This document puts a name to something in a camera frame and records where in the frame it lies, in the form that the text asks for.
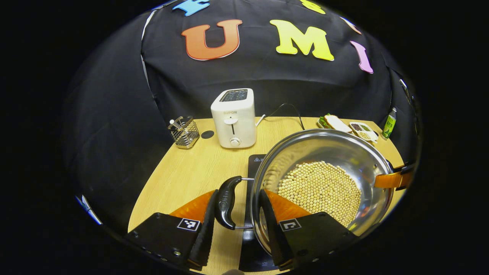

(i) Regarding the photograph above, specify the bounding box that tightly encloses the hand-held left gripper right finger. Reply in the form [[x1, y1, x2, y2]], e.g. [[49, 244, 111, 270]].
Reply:
[[259, 189, 359, 270]]

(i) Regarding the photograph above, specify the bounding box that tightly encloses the grey metal rod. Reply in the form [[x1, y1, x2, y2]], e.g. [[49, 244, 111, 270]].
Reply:
[[399, 78, 414, 106]]

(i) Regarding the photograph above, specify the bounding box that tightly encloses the white divided dish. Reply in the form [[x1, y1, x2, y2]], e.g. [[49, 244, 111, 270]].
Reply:
[[349, 121, 379, 144]]

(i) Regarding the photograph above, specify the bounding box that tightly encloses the black power cable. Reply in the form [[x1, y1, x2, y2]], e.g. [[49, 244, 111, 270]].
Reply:
[[264, 103, 305, 131]]

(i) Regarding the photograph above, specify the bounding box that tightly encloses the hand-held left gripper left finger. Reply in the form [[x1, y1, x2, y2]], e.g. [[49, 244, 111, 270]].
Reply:
[[124, 189, 219, 272]]

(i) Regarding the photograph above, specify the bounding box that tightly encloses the green drink bottle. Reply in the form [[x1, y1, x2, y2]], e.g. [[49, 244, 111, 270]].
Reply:
[[382, 107, 397, 139]]

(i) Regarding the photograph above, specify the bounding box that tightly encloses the metal wire utensil holder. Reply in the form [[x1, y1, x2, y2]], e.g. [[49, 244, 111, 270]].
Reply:
[[168, 116, 200, 149]]

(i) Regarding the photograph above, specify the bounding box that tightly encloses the small sandwich plate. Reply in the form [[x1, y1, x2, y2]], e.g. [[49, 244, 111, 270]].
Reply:
[[317, 116, 352, 134]]

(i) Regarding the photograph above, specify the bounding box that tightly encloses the black backdrop cloth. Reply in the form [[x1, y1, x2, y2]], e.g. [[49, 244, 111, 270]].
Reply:
[[61, 0, 423, 230]]

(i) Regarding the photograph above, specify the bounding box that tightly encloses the sandwich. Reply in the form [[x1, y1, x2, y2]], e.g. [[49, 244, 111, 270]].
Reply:
[[324, 114, 353, 133]]

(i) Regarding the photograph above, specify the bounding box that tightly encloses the stainless steel pot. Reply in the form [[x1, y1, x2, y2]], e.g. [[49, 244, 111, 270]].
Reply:
[[214, 129, 396, 257]]

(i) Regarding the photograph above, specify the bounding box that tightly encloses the black induction cooktop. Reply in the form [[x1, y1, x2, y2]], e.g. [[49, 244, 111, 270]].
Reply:
[[239, 154, 291, 272]]

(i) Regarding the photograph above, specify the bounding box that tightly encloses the pile of soybeans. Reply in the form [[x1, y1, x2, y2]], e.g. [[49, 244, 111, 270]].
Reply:
[[277, 160, 362, 228]]

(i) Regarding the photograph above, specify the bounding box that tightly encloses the white toaster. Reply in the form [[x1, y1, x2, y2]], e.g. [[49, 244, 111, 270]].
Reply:
[[210, 88, 257, 149]]

